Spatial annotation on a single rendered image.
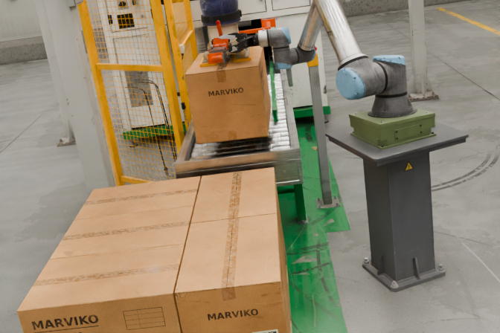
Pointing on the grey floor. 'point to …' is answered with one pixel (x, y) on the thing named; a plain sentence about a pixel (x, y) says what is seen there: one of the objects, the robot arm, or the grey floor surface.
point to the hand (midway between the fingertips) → (221, 44)
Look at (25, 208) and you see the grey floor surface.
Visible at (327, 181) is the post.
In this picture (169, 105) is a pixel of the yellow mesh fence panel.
